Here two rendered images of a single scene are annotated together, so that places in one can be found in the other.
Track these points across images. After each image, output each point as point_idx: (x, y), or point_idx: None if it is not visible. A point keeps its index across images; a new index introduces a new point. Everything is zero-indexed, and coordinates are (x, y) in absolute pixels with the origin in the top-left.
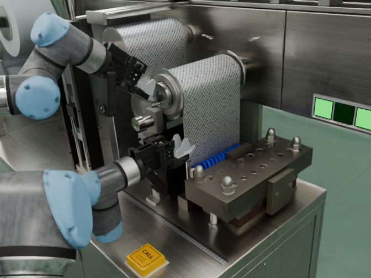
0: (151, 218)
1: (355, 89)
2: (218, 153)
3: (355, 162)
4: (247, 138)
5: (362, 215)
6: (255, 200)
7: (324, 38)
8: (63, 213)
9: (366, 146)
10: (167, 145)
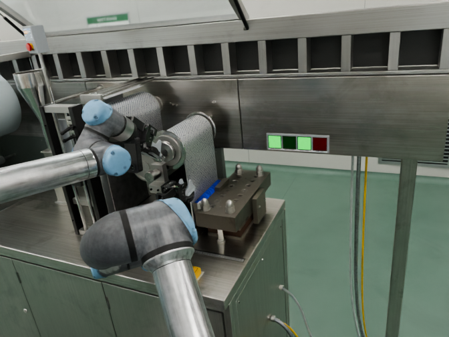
0: None
1: (293, 124)
2: (208, 188)
3: (275, 190)
4: (218, 176)
5: (294, 228)
6: (248, 214)
7: (268, 95)
8: (188, 218)
9: (279, 176)
10: (181, 187)
